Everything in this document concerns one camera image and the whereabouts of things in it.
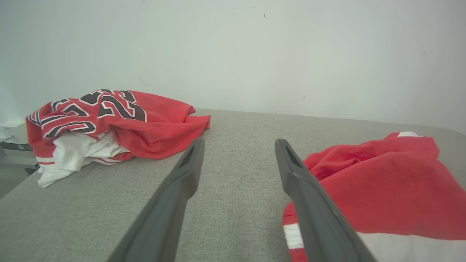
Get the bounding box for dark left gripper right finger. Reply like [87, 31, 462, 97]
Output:
[275, 138, 378, 262]

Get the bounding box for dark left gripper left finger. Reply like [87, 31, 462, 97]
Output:
[107, 138, 205, 262]

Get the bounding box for red shorts with white band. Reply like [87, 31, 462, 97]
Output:
[282, 131, 466, 262]

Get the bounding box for red jersey with number 23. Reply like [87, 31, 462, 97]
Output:
[25, 89, 212, 188]

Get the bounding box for white wall box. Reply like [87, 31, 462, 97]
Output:
[0, 120, 29, 145]

